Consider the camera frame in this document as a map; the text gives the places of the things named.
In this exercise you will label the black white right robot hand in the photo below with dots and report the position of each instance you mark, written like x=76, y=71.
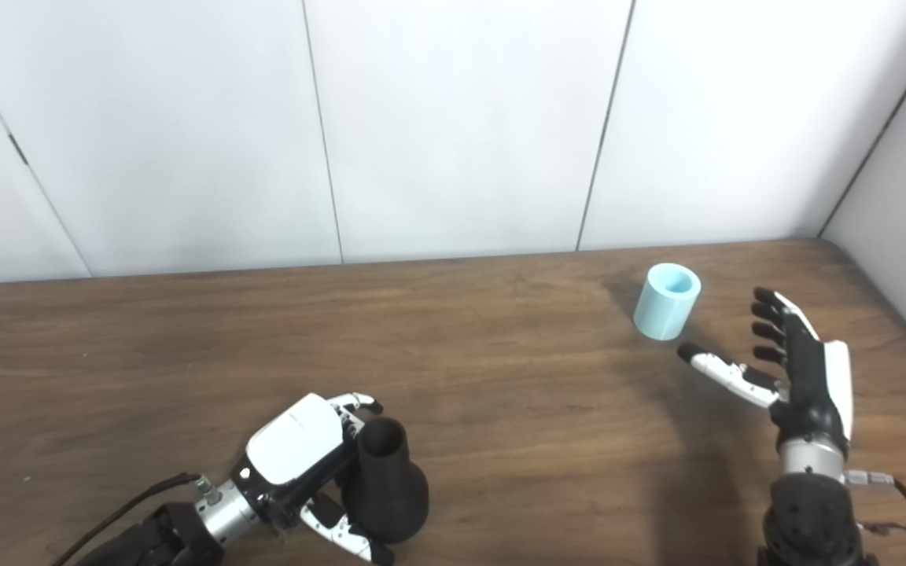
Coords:
x=811, y=393

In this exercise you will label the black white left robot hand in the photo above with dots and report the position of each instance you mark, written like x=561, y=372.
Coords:
x=296, y=440

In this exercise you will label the black funnel-shaped nozzle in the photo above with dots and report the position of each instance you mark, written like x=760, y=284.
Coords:
x=390, y=495

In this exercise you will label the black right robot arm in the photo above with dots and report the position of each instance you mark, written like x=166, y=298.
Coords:
x=811, y=511

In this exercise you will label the black wall panel hinge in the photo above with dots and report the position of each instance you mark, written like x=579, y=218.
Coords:
x=19, y=149

